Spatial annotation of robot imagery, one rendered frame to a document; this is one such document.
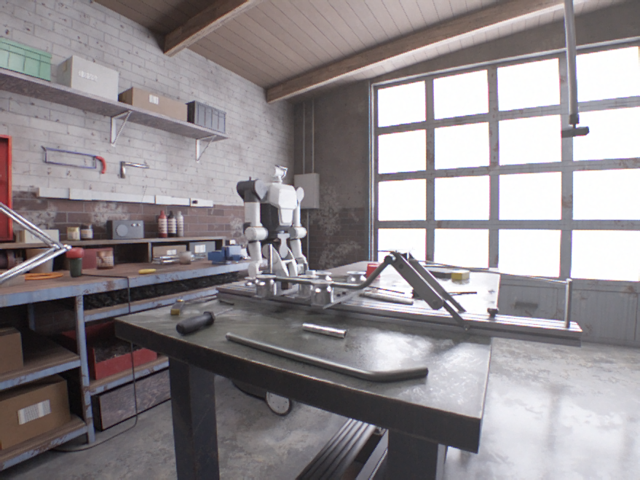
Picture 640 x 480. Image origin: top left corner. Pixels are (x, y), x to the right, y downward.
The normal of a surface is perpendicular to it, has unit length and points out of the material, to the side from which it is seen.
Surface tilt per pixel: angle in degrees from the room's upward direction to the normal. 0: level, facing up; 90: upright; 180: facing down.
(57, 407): 88
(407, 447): 90
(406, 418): 90
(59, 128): 90
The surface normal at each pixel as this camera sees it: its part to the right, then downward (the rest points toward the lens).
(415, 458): -0.50, 0.04
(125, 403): 0.86, 0.02
